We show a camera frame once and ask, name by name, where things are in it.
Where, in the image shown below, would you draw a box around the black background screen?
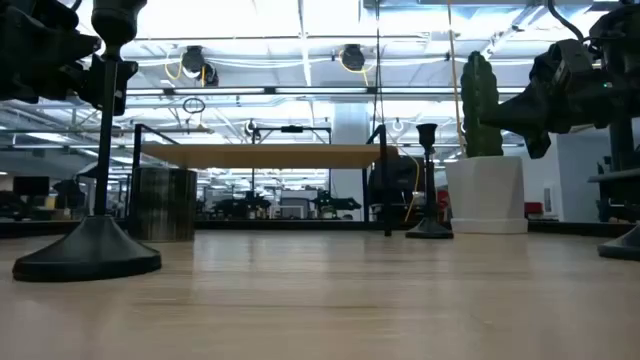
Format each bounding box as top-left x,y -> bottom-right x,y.
369,155 -> 427,221

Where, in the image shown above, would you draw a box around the thin yellow cable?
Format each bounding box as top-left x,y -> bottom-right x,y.
397,144 -> 421,223

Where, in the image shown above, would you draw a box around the small black background monitor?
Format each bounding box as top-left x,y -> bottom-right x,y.
12,175 -> 51,197

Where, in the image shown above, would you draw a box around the tin can orange top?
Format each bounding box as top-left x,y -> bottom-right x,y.
128,167 -> 199,244

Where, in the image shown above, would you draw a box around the hanging yellow cable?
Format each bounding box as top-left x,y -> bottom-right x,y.
446,0 -> 466,157

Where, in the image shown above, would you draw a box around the hanging black cable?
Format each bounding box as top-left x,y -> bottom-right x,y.
373,0 -> 382,126

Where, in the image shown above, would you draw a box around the black background gantry frame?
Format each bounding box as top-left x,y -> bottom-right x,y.
243,118 -> 334,221

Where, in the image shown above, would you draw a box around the white plant pot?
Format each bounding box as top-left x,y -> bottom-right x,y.
444,154 -> 529,235

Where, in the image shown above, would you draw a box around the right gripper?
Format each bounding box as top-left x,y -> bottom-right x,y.
478,38 -> 621,160

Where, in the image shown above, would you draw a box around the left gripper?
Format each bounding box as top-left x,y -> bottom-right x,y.
0,0 -> 140,117

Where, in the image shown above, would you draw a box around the dark grey desk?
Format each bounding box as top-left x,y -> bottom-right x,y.
587,168 -> 640,224

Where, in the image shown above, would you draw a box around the green cactus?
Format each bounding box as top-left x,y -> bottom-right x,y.
459,49 -> 505,159

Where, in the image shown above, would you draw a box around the wooden shelf black legs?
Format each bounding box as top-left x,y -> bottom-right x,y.
127,122 -> 399,238

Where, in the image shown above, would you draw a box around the black candlestick holder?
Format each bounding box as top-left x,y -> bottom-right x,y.
597,227 -> 640,262
405,122 -> 455,240
12,0 -> 163,284

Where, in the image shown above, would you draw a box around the small black cable loop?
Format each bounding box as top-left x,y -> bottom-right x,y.
182,96 -> 207,115

